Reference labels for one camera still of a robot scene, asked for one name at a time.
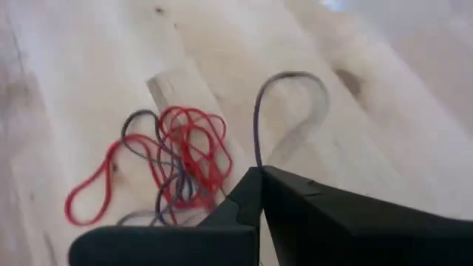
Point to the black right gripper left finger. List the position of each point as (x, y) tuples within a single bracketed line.
[(184, 247)]

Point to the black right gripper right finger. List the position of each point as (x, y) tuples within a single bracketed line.
[(351, 236)]

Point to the dark purple rubber band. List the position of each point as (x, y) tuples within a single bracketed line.
[(255, 122), (140, 111)]

